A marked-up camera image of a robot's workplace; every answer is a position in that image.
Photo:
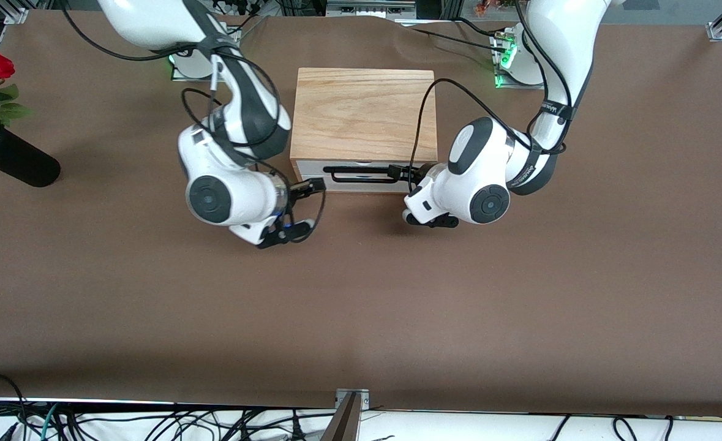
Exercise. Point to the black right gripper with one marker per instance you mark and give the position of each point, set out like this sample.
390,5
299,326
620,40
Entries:
300,188

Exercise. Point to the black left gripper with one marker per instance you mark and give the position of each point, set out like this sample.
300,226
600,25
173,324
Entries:
414,173

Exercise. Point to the wooden drawer with white front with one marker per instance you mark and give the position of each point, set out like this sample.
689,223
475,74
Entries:
360,187

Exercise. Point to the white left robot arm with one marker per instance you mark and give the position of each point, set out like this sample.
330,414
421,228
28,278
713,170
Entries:
489,165

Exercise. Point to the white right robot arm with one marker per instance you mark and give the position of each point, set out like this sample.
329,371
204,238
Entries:
220,196

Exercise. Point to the light wooden drawer cabinet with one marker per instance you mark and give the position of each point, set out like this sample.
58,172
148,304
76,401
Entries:
364,116

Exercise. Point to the brown paper table cover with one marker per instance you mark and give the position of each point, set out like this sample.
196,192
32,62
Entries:
360,306

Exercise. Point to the grey power strip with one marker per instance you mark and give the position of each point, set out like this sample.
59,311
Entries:
370,7

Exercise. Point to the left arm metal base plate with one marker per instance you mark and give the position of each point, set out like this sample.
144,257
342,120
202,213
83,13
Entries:
501,79

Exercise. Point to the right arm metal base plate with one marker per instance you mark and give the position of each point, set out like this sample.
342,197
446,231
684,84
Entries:
180,73

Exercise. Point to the small metal clamp bracket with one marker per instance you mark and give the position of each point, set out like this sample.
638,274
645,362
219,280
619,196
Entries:
353,395

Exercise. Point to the dark camera mount pole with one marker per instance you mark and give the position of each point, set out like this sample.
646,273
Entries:
342,422

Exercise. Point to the aluminium corner bracket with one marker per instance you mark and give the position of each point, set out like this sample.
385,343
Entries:
19,13

